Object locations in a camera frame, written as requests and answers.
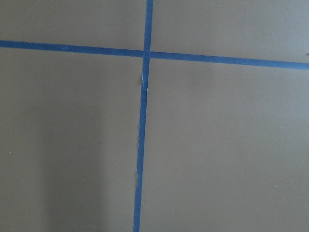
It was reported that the blue tape strip lengthwise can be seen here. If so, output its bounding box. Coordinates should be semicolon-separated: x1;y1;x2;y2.
133;0;154;232

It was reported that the blue tape strip crosswise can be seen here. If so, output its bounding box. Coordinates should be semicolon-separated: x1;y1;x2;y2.
0;40;309;70

